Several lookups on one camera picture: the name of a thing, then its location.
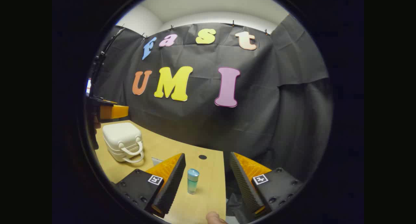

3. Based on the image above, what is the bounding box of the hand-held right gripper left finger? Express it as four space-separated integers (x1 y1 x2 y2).
110 152 186 219

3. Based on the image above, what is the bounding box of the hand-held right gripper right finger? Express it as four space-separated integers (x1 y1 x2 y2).
229 152 305 220

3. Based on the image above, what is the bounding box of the blue capped toner bottle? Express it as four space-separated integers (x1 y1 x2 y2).
187 168 200 194

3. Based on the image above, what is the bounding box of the white suitcase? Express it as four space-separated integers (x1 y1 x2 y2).
102 122 144 163

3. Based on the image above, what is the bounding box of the black backdrop cloth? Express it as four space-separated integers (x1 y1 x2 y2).
87 14 333 223

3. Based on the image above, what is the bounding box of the black backdrop stand pole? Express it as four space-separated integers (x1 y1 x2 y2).
92 27 125 88

